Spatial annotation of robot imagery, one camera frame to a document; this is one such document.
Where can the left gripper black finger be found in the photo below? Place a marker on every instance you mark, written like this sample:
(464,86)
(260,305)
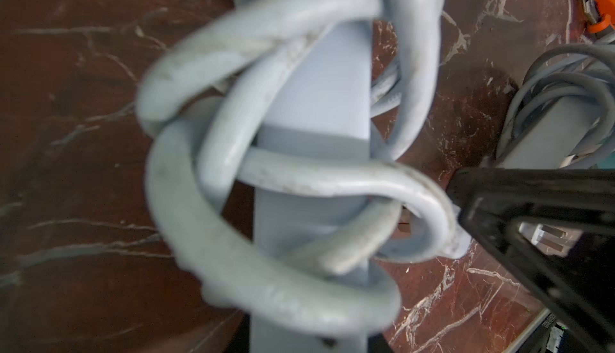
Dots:
(553,230)

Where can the teal power strip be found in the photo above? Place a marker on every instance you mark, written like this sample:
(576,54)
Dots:
(607,163)

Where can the grey white power strip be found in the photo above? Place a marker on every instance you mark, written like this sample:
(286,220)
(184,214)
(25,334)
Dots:
(549,140)

